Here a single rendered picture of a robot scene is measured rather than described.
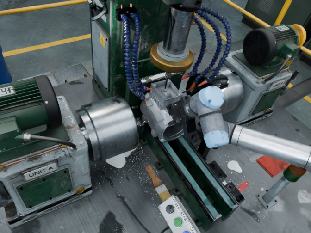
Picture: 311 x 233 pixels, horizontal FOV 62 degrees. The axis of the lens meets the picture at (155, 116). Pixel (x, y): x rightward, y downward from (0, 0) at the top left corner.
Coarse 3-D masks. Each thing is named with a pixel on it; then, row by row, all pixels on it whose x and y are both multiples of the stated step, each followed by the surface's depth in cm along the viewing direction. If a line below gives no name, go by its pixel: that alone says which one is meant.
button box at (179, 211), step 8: (168, 200) 91; (176, 200) 91; (160, 208) 92; (176, 208) 89; (184, 208) 92; (168, 216) 89; (176, 216) 88; (184, 216) 87; (168, 224) 88; (184, 224) 86; (192, 224) 86; (176, 232) 86; (192, 232) 84
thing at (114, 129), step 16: (80, 112) 103; (96, 112) 102; (112, 112) 103; (128, 112) 105; (80, 128) 104; (96, 128) 99; (112, 128) 101; (128, 128) 104; (96, 144) 100; (112, 144) 103; (128, 144) 107
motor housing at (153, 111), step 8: (168, 104) 119; (144, 112) 126; (152, 112) 120; (160, 112) 120; (152, 120) 121; (152, 128) 125; (160, 128) 117; (168, 128) 131; (176, 128) 130; (160, 136) 120; (168, 136) 127; (176, 136) 128
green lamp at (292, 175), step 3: (288, 168) 108; (285, 171) 111; (288, 171) 108; (285, 174) 110; (288, 174) 108; (291, 174) 107; (288, 177) 109; (291, 177) 108; (294, 177) 107; (297, 177) 106; (300, 177) 107; (291, 180) 109; (294, 180) 108
